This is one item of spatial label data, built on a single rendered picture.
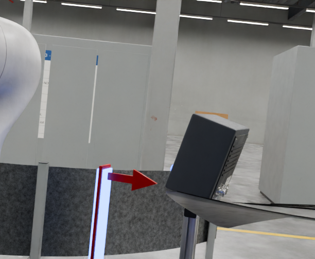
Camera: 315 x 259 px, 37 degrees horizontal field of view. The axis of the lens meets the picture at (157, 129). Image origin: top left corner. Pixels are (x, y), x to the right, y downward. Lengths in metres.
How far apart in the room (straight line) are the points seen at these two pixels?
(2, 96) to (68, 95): 5.80
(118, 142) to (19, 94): 5.73
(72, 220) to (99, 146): 4.33
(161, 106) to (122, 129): 1.83
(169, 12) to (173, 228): 2.79
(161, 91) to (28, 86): 3.97
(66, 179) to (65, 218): 0.18
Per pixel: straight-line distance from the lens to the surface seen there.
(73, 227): 2.16
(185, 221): 1.05
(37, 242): 2.13
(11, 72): 0.69
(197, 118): 1.08
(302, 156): 6.62
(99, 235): 0.54
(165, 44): 4.68
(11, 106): 0.70
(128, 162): 6.42
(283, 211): 0.42
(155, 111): 4.64
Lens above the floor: 1.27
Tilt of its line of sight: 3 degrees down
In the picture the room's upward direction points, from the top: 6 degrees clockwise
